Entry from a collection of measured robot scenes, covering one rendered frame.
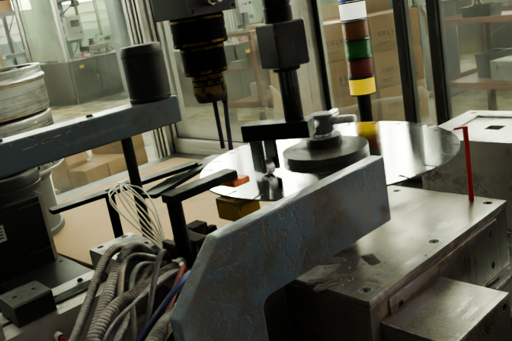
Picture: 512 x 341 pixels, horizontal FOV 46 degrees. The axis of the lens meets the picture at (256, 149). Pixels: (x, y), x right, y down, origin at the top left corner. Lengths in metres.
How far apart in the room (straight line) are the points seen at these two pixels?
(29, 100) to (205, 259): 0.85
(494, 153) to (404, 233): 0.23
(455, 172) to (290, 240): 0.54
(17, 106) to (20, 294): 0.55
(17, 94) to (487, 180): 0.84
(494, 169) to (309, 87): 0.57
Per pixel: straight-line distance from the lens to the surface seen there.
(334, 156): 0.73
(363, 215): 0.55
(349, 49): 1.04
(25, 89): 1.23
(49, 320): 0.72
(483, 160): 0.95
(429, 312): 0.66
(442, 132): 0.81
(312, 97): 1.38
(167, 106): 0.86
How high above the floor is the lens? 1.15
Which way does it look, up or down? 14 degrees down
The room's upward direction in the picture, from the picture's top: 10 degrees counter-clockwise
